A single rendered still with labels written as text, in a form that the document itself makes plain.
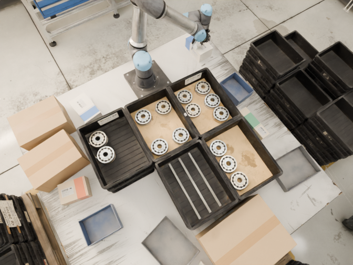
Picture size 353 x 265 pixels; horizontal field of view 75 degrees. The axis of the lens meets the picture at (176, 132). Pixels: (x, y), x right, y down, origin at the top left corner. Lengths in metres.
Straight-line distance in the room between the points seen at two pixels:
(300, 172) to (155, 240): 1.01
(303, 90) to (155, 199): 1.65
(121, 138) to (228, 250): 0.86
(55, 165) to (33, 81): 1.64
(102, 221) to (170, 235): 0.41
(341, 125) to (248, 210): 1.24
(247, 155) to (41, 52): 2.57
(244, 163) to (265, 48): 1.28
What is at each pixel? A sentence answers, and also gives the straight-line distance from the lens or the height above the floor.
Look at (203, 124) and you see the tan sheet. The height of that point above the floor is 0.83.
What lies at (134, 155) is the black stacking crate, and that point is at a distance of 1.41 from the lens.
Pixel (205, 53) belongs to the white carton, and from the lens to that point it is 1.84.
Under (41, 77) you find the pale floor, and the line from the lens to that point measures 2.99.
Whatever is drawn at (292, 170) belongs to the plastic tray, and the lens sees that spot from 1.70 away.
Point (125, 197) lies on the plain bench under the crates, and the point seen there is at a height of 0.70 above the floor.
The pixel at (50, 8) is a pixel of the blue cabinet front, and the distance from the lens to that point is 2.96.
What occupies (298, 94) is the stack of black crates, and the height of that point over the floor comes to 0.38.
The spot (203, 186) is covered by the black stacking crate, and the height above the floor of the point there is 0.83.
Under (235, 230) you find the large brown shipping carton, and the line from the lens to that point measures 1.32.
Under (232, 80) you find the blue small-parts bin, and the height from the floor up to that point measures 0.70.
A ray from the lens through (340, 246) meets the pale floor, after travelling 2.63.
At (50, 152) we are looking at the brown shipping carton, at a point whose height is 0.86.
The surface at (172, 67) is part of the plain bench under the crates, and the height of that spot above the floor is 0.70.
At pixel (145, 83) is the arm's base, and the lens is 1.64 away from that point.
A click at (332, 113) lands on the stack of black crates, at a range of 2.29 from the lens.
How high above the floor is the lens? 2.17
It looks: 69 degrees down
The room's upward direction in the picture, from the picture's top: 4 degrees clockwise
